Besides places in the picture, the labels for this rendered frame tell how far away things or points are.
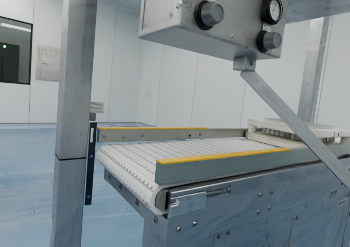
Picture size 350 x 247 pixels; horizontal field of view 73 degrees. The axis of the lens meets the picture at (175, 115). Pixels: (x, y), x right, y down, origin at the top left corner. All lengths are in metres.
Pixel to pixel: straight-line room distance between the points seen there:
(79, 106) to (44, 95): 4.93
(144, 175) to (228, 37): 0.25
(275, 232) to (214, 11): 0.61
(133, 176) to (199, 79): 4.61
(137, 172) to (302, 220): 0.60
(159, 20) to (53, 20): 5.34
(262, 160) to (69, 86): 0.43
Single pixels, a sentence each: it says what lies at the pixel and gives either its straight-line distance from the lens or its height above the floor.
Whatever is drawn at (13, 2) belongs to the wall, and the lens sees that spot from 5.54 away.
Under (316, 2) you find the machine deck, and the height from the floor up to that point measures 1.23.
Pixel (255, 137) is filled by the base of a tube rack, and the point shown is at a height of 0.83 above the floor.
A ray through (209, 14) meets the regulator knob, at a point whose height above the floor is 1.04.
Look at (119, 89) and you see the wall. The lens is 6.14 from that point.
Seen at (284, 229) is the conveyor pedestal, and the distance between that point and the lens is 0.80.
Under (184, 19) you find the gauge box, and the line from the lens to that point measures 0.30.
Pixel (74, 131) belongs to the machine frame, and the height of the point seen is 0.84.
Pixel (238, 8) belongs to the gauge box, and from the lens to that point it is 0.37.
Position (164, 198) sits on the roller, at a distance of 0.37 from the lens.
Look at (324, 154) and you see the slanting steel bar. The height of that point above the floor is 0.87.
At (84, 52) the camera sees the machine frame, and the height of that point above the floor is 1.02.
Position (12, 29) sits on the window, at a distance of 5.45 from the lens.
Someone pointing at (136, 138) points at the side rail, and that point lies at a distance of 0.61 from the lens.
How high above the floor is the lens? 0.95
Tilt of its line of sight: 5 degrees down
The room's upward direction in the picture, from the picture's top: 6 degrees clockwise
